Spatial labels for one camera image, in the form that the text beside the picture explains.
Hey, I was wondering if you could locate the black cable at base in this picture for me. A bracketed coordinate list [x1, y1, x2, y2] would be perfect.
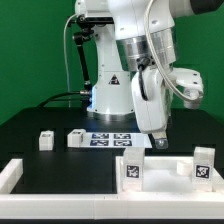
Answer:
[37, 89, 92, 108]

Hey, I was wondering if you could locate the white sheet with AprilTags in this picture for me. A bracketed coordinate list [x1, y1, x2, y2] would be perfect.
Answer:
[81, 132, 152, 148]

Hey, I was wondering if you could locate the white cable right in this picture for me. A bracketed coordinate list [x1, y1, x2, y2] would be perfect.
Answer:
[143, 0, 201, 103]

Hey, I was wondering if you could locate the white cable left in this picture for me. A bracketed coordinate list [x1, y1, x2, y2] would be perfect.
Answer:
[62, 13, 78, 108]

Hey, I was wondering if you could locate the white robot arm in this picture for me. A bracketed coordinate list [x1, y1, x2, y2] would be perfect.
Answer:
[75, 0, 224, 149]

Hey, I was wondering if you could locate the white cable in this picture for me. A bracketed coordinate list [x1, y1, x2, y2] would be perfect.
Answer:
[62, 13, 78, 108]
[143, 0, 201, 103]

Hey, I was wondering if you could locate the white square tabletop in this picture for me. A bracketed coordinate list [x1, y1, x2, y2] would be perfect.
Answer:
[116, 156, 224, 194]

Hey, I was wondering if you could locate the white U-shaped obstacle fence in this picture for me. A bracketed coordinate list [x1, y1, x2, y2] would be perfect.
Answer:
[0, 159, 224, 220]

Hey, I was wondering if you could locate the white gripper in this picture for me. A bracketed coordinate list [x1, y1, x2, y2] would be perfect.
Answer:
[131, 68, 204, 149]

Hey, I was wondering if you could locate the grey camera on mount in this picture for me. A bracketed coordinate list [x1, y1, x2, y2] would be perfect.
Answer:
[79, 10, 114, 24]

